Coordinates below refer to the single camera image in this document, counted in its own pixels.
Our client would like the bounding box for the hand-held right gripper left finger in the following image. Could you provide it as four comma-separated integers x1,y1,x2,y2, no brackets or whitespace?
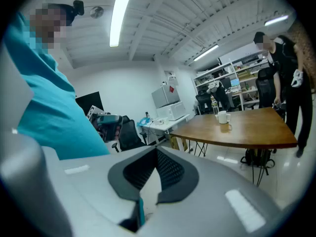
41,146,158,237

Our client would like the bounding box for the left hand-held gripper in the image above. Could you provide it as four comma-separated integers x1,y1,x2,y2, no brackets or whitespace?
86,105,123,143

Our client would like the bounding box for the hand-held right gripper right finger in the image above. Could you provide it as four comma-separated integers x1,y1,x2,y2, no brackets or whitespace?
138,146,282,237

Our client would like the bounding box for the white mug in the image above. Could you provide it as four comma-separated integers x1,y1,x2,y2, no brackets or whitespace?
215,110,232,125

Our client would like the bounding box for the person's left hand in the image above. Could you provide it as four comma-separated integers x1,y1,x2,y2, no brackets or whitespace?
114,124,123,141

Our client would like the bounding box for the black flat panel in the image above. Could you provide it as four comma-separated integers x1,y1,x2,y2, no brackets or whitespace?
75,91,104,117

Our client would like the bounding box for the blue plastic bag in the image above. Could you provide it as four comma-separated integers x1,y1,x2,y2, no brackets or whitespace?
137,117,152,127

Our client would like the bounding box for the white desk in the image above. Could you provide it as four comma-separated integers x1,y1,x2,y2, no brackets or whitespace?
142,114,190,145

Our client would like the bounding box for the person's teal shirt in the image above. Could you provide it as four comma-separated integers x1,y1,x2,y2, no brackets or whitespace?
3,11,111,160

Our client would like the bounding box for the white microwave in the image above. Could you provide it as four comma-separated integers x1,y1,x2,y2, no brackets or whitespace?
156,102,187,121

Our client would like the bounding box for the black backpack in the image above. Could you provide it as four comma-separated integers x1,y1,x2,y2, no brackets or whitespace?
240,148,276,169

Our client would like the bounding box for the wooden table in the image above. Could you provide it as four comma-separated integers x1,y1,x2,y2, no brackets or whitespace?
169,107,298,187

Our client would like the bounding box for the long ceiling light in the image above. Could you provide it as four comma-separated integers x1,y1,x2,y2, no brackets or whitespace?
109,0,135,48
264,14,289,26
193,44,220,62

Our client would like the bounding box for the black office chair with cloth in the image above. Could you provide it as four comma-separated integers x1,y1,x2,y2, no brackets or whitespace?
206,79,232,113

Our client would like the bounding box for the round ceiling fixture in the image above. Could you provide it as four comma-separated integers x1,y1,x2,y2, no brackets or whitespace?
89,6,104,19

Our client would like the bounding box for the person's head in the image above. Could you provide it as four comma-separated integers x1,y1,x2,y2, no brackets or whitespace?
29,3,75,49

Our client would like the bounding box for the black mesh office chair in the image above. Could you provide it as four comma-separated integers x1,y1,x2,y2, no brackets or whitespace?
255,67,281,109

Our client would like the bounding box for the white storage shelf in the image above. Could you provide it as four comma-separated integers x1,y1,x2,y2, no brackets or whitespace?
193,57,271,111

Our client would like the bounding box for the white wall poster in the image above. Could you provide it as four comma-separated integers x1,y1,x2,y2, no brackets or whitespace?
164,70,179,86

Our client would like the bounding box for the black head-mounted camera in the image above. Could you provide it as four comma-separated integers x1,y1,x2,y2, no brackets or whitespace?
73,0,85,16

